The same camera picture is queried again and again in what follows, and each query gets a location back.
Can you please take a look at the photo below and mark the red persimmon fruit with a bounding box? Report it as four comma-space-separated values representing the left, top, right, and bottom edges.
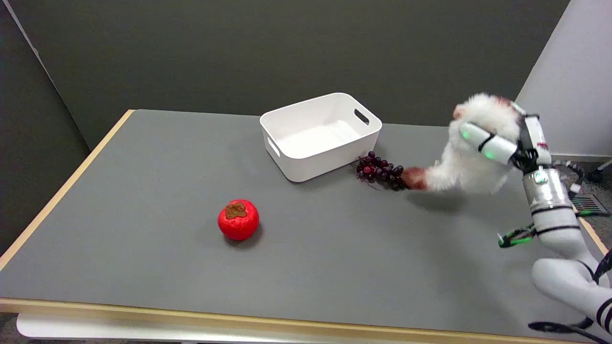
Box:
218, 199, 260, 241

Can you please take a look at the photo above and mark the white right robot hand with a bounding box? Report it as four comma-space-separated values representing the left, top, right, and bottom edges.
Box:
459, 101, 553, 174

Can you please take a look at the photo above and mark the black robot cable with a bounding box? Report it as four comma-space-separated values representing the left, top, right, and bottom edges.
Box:
528, 248, 612, 344

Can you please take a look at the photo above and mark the dark purple grape bunch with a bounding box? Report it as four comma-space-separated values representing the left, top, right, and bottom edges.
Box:
356, 151, 410, 192

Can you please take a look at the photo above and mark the white fluffy plush toy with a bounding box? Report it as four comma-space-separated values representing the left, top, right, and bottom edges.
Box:
401, 93, 523, 194

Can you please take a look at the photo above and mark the floor vent grille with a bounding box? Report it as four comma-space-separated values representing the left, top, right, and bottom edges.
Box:
571, 193, 610, 216

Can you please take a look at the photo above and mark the green black cable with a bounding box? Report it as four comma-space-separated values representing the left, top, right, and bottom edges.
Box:
497, 223, 537, 248

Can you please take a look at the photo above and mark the white plastic container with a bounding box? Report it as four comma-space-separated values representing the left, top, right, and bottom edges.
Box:
260, 92, 383, 183

